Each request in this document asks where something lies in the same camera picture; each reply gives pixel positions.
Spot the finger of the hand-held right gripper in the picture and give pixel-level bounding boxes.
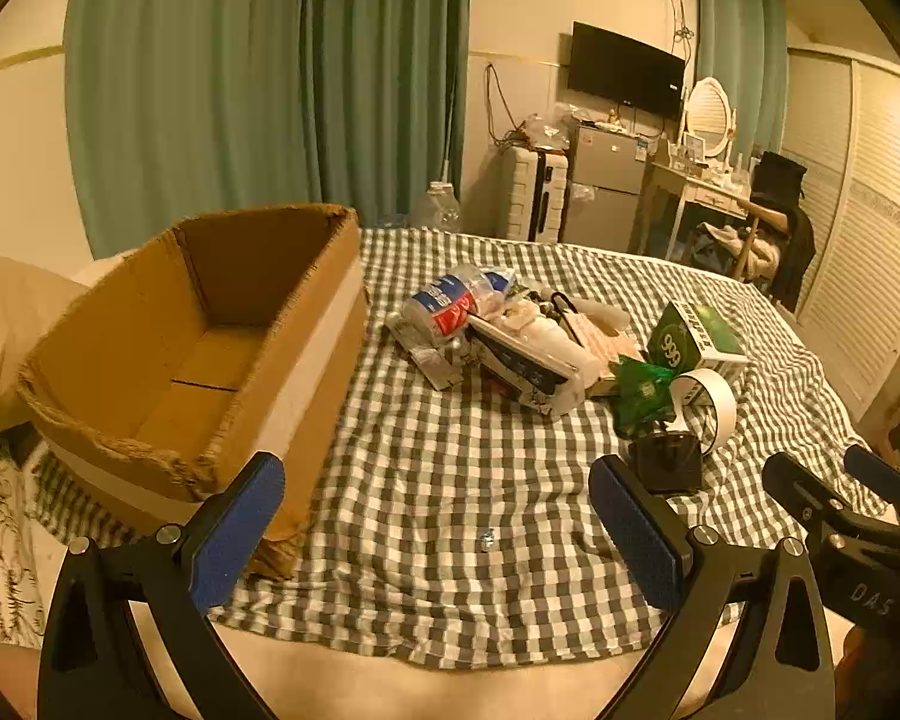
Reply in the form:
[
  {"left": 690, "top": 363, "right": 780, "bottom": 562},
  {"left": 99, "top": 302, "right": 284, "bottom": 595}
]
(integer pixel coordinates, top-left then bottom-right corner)
[
  {"left": 844, "top": 444, "right": 900, "bottom": 518},
  {"left": 762, "top": 452, "right": 882, "bottom": 541}
]

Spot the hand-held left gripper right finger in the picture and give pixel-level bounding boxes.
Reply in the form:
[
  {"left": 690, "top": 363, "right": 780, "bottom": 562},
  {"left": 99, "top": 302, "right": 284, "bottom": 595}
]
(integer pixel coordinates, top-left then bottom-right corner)
[{"left": 589, "top": 454, "right": 833, "bottom": 720}]

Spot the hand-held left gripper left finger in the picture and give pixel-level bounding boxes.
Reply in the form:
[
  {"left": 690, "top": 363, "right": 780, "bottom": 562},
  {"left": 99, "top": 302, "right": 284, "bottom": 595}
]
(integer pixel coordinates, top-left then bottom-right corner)
[{"left": 37, "top": 452, "right": 286, "bottom": 720}]

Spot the green white carton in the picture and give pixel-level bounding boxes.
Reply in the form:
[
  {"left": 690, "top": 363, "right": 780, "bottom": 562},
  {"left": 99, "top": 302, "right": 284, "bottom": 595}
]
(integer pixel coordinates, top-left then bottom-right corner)
[{"left": 649, "top": 300, "right": 751, "bottom": 383}]

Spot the brown cardboard box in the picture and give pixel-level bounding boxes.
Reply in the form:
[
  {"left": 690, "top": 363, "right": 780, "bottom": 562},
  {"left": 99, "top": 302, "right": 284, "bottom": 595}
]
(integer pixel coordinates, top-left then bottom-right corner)
[{"left": 16, "top": 202, "right": 370, "bottom": 582}]

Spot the crushed bottle red blue label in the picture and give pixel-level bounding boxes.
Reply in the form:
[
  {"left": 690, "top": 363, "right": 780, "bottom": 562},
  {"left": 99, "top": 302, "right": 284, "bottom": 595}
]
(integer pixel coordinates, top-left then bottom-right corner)
[{"left": 386, "top": 266, "right": 518, "bottom": 350}]

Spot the small black box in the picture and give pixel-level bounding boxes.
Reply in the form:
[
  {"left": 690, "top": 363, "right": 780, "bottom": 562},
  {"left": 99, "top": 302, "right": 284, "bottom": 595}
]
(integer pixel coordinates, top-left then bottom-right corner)
[{"left": 628, "top": 431, "right": 702, "bottom": 496}]

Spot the white tape roll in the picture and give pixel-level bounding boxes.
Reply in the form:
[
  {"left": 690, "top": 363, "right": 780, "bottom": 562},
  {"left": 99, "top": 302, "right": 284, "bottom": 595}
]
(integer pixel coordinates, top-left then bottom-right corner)
[{"left": 667, "top": 369, "right": 737, "bottom": 458}]

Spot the green plastic wrapper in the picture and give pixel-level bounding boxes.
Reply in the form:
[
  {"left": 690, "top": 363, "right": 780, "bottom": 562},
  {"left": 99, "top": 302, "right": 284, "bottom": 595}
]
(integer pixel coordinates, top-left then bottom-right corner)
[{"left": 611, "top": 356, "right": 680, "bottom": 440}]

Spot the green white checked blanket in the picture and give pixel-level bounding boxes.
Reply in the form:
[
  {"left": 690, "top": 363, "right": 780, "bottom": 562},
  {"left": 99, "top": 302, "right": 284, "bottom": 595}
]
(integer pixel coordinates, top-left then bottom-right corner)
[{"left": 26, "top": 225, "right": 890, "bottom": 672}]

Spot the pink striped packet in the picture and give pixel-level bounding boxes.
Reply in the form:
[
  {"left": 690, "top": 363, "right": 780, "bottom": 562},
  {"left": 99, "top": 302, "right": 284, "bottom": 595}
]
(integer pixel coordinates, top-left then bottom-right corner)
[{"left": 566, "top": 319, "right": 646, "bottom": 376}]

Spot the white packet dark blue print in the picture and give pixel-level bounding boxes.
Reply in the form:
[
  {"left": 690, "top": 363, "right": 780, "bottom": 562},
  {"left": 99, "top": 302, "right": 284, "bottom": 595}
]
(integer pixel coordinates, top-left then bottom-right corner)
[{"left": 469, "top": 315, "right": 605, "bottom": 417}]

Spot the louvered wardrobe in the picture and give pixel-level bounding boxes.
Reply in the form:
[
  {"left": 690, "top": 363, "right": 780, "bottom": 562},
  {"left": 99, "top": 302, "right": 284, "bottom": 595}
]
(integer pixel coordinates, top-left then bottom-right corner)
[{"left": 776, "top": 45, "right": 900, "bottom": 421}]

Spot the white floral cloth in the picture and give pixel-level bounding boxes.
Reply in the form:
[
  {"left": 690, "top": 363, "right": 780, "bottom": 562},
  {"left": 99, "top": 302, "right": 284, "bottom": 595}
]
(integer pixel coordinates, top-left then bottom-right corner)
[{"left": 0, "top": 435, "right": 53, "bottom": 650}]

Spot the pile of clothes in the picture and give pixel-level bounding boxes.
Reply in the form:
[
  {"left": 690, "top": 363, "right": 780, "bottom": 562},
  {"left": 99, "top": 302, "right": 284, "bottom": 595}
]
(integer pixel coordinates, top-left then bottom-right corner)
[{"left": 691, "top": 221, "right": 770, "bottom": 280}]

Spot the white printed tube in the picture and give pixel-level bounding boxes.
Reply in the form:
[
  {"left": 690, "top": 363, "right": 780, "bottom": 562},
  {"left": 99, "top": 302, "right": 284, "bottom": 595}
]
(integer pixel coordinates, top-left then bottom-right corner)
[{"left": 407, "top": 341, "right": 466, "bottom": 392}]

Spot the chair with black clothes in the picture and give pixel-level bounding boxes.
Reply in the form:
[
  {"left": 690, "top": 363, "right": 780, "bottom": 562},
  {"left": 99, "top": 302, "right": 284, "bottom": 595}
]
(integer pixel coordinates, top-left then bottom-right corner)
[{"left": 746, "top": 151, "right": 818, "bottom": 308}]

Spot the beige pillow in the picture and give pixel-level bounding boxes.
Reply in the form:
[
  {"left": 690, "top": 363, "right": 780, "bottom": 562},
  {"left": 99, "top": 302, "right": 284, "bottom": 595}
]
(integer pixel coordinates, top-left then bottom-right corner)
[{"left": 0, "top": 251, "right": 95, "bottom": 443}]

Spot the white dressing table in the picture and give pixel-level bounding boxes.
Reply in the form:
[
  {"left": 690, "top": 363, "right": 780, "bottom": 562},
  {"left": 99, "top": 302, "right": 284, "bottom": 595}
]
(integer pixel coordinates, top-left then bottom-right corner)
[{"left": 637, "top": 157, "right": 758, "bottom": 263}]

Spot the silver fridge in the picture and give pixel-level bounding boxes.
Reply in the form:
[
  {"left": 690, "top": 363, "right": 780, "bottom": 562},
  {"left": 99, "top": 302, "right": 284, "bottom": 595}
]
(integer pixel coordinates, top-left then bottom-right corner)
[{"left": 562, "top": 124, "right": 655, "bottom": 254}]

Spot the white suitcase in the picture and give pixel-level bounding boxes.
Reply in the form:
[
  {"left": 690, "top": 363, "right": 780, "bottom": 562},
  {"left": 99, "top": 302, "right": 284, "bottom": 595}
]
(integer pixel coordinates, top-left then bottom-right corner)
[{"left": 499, "top": 144, "right": 571, "bottom": 242}]

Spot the clear water jug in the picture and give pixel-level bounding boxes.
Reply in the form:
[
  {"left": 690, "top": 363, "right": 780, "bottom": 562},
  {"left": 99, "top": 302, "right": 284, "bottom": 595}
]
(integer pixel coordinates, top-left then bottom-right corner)
[{"left": 420, "top": 181, "right": 466, "bottom": 232}]

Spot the white oval mirror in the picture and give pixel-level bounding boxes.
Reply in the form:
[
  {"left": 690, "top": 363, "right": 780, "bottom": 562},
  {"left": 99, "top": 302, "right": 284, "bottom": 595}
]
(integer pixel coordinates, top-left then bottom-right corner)
[{"left": 679, "top": 77, "right": 737, "bottom": 162}]

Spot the clear plastic bag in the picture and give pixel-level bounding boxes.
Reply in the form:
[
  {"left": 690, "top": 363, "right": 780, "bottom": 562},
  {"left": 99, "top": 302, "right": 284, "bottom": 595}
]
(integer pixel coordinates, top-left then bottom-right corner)
[{"left": 506, "top": 112, "right": 571, "bottom": 152}]

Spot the green curtain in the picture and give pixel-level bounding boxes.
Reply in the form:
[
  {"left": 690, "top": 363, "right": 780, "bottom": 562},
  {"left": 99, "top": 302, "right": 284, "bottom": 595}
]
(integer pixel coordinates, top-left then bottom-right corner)
[
  {"left": 694, "top": 0, "right": 788, "bottom": 158},
  {"left": 64, "top": 0, "right": 472, "bottom": 256}
]

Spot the white pole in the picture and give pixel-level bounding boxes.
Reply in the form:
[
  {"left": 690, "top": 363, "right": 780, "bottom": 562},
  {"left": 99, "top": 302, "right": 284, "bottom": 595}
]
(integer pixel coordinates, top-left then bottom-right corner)
[{"left": 439, "top": 52, "right": 458, "bottom": 185}]

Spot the black hair tie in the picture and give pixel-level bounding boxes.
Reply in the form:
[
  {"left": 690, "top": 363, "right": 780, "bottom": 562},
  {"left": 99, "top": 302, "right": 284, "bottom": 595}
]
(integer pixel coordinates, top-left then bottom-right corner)
[{"left": 547, "top": 291, "right": 587, "bottom": 338}]

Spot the black wall television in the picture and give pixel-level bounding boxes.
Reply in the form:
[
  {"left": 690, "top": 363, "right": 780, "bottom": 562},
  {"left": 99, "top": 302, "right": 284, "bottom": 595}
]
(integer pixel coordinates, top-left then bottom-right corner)
[{"left": 568, "top": 21, "right": 687, "bottom": 121}]

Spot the hanging wall cable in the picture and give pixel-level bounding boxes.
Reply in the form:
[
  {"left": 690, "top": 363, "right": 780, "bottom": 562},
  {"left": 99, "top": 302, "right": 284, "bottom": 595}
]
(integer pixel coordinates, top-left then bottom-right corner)
[{"left": 482, "top": 62, "right": 530, "bottom": 151}]

